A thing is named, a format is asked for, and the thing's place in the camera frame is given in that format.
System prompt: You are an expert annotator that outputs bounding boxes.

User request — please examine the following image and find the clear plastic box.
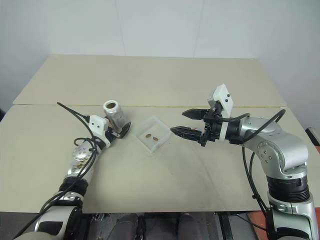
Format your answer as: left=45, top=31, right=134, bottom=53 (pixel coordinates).
left=135, top=114, right=173, bottom=154

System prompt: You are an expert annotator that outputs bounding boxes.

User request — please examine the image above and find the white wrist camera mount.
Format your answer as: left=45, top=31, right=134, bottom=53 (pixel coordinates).
left=88, top=114, right=113, bottom=149
left=206, top=84, right=235, bottom=142

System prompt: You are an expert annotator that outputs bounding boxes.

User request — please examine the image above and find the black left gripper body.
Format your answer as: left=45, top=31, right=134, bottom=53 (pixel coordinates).
left=104, top=124, right=123, bottom=141

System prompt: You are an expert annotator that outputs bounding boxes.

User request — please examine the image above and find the dark object with red edge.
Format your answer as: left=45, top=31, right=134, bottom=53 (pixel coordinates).
left=305, top=126, right=320, bottom=146

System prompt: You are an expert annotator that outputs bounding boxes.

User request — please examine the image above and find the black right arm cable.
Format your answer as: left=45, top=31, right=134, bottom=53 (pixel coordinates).
left=212, top=108, right=287, bottom=240

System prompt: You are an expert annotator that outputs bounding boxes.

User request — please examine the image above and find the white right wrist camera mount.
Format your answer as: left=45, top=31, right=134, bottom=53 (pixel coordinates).
left=206, top=84, right=235, bottom=142

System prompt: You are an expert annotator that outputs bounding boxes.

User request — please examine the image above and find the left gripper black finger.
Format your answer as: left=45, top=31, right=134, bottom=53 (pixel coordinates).
left=119, top=121, right=132, bottom=139

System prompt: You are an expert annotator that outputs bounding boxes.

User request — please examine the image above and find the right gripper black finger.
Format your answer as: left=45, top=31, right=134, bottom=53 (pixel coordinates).
left=181, top=108, right=209, bottom=122
left=169, top=126, right=202, bottom=146

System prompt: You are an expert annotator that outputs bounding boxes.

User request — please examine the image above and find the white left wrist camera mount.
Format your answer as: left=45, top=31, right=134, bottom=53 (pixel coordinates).
left=88, top=114, right=113, bottom=149

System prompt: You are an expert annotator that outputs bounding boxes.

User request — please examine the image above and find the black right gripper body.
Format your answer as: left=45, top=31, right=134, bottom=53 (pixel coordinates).
left=199, top=102, right=224, bottom=148

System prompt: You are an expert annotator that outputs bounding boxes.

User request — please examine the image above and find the clear jar with red stripe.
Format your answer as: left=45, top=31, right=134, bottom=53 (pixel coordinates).
left=103, top=99, right=126, bottom=133

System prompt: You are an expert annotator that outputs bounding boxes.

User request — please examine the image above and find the dark grey rounded shape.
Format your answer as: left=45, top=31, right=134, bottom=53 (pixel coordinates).
left=113, top=213, right=140, bottom=240

